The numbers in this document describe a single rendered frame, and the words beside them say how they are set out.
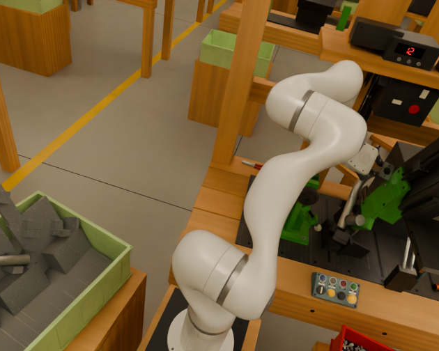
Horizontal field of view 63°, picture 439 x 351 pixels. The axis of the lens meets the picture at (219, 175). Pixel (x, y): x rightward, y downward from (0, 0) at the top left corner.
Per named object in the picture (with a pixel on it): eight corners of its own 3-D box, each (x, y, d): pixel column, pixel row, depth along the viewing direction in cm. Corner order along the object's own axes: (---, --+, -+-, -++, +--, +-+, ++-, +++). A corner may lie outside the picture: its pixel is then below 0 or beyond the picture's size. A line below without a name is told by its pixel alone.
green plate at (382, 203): (382, 234, 125) (429, 198, 112) (363, 224, 124) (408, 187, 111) (378, 212, 134) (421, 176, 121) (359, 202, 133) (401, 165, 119)
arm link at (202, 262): (219, 345, 83) (242, 298, 67) (157, 300, 88) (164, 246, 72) (243, 306, 91) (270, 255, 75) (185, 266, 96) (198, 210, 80)
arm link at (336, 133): (200, 281, 83) (260, 322, 79) (184, 290, 72) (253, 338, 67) (306, 99, 84) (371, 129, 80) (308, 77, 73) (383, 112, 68)
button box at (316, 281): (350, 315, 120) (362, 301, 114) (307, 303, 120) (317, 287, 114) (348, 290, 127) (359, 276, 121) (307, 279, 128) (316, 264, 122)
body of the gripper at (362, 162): (342, 161, 117) (369, 176, 119) (355, 134, 118) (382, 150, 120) (331, 161, 125) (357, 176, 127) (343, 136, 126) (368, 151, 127)
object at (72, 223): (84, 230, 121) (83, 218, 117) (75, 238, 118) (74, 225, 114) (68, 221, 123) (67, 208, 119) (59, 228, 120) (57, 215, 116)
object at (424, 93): (420, 128, 126) (444, 90, 117) (373, 116, 127) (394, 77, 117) (412, 112, 136) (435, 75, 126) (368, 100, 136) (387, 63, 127)
